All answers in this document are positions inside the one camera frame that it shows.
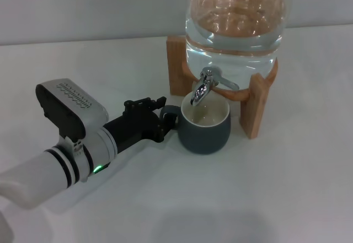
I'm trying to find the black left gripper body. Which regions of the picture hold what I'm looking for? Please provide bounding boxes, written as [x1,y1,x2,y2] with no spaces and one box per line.
[103,97,163,156]

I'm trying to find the black cup with white interior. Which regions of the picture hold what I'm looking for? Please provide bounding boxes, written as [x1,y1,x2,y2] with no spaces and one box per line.
[159,90,232,154]

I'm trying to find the chrome faucet tap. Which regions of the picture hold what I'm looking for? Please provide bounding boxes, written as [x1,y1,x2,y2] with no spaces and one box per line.
[189,66,240,107]

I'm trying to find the wooden dispenser stand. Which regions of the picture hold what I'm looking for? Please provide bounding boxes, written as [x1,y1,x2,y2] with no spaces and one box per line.
[166,35,279,140]

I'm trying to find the glass water dispenser jar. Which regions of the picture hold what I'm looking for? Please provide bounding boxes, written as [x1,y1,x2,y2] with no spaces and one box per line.
[184,0,291,79]

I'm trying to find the grey black wrist camera box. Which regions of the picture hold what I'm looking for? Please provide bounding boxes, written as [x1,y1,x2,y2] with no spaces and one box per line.
[35,77,108,144]

